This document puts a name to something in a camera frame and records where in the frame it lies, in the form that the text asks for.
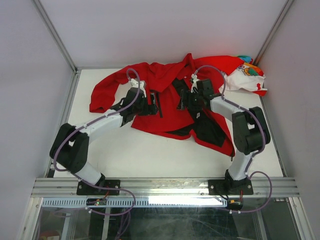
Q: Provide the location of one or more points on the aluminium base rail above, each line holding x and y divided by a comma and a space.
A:
259, 187

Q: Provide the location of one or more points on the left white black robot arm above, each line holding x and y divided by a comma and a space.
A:
71, 145

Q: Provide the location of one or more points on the left aluminium corner post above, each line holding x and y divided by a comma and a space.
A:
54, 34

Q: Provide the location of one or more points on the aluminium corner post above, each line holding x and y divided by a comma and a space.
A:
54, 34
273, 31

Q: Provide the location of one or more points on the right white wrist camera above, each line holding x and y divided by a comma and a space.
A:
194, 87

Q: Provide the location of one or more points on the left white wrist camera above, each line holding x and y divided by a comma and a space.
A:
135, 83

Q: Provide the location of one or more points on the slotted grey cable duct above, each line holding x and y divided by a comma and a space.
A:
140, 202

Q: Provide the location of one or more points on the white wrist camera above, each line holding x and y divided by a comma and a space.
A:
194, 87
135, 83

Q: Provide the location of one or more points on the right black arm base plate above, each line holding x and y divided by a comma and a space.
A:
230, 187

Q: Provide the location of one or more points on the right aluminium corner post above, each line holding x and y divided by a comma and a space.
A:
273, 31

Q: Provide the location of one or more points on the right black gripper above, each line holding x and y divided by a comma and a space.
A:
185, 95

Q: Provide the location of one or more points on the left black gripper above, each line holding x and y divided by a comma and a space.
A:
150, 109

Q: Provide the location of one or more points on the red white printed garment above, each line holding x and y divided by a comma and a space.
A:
238, 73

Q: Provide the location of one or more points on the red zip jacket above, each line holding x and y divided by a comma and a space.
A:
166, 81

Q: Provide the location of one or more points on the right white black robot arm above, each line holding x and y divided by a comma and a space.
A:
249, 128

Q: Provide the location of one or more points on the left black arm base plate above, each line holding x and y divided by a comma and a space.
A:
110, 187

